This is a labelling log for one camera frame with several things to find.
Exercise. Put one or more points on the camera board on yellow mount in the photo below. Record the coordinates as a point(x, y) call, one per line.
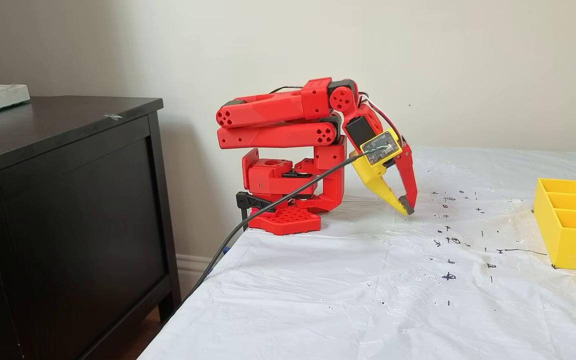
point(380, 147)

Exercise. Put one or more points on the black wooden dresser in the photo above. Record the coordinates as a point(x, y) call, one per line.
point(68, 225)

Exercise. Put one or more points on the black table clamp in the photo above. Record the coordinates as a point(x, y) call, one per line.
point(253, 201)

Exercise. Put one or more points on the white plastic table cover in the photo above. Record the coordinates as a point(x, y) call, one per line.
point(318, 300)

